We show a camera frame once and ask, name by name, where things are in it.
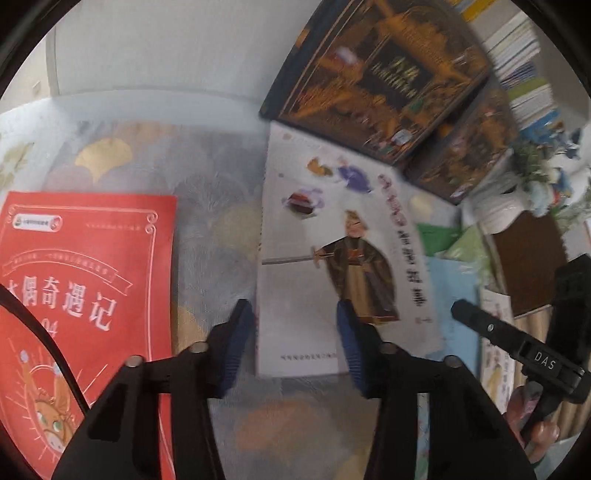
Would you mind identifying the blue white artificial flowers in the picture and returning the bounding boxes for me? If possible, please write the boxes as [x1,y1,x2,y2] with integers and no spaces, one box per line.
[508,124,591,222]

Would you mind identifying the black cable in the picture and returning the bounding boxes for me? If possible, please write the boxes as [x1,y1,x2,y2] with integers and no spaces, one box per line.
[0,284,90,416]

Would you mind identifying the beige striped cloth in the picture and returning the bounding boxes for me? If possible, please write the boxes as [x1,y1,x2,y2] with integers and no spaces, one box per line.
[512,305,591,439]

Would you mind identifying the dark ornate encyclopedia book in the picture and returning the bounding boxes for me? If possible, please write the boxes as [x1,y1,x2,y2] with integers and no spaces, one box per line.
[404,83,520,206]
[259,0,495,167]

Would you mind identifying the white illustrated book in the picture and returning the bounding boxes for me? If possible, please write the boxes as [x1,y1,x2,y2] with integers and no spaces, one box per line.
[479,286,517,409]

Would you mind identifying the bright green book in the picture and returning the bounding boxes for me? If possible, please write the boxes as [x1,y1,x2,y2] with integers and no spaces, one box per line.
[416,223,462,256]

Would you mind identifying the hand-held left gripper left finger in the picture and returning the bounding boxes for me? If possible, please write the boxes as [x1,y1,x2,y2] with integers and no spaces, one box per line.
[52,299,256,480]

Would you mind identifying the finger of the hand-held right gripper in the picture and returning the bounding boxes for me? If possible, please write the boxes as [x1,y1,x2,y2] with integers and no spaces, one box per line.
[450,299,585,404]

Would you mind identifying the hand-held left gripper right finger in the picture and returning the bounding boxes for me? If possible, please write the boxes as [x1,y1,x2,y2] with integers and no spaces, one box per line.
[336,299,539,480]

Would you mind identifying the red book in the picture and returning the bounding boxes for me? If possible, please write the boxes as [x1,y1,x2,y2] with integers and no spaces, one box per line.
[0,190,178,480]

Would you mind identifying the ginkgo patterned rug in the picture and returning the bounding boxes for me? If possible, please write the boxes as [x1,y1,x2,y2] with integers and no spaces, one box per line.
[0,111,462,480]

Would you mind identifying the row of white blue books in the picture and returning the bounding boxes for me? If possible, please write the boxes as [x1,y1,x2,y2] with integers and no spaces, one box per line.
[480,9,568,134]

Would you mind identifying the person's right hand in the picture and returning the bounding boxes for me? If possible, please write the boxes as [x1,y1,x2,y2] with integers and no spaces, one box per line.
[508,385,561,464]

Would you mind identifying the brown wooden cabinet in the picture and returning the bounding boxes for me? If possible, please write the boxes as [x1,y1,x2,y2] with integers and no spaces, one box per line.
[489,212,573,319]

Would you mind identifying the light green illustrated book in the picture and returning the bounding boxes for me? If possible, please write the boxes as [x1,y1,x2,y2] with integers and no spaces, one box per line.
[443,226,492,296]

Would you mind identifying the white book with swordsman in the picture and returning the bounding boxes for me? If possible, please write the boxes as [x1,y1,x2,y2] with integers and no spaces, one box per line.
[255,121,446,379]

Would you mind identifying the white ribbed vase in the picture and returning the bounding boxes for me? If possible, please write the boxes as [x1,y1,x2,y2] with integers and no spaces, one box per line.
[475,185,532,236]

